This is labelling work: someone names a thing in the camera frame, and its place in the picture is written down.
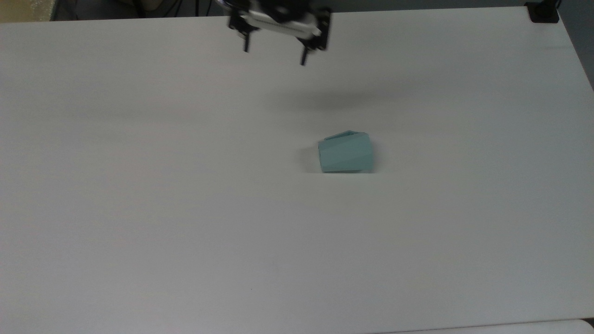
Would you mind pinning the light teal faceted cup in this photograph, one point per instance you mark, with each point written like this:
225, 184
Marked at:
345, 153

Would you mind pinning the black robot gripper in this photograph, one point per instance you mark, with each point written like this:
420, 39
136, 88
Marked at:
283, 21

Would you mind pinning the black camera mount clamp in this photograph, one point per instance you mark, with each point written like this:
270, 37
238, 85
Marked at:
543, 13

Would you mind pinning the yellow-brown cardboard box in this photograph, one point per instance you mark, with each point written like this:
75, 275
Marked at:
23, 11

